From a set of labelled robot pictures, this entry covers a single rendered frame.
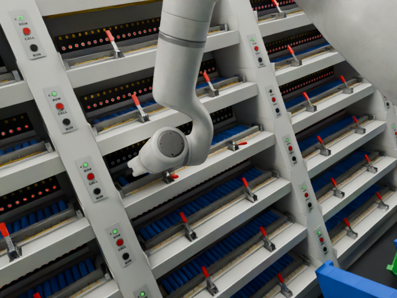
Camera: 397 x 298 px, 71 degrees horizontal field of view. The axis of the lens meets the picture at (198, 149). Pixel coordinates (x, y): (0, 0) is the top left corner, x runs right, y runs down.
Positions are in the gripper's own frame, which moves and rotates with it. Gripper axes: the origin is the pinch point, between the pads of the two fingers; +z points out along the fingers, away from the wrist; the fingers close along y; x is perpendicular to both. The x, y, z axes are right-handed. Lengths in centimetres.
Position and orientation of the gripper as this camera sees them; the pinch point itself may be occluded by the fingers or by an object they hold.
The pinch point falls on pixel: (142, 167)
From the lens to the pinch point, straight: 90.4
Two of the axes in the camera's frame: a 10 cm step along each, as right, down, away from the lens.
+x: 4.3, 9.0, -0.4
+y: -8.1, 3.8, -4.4
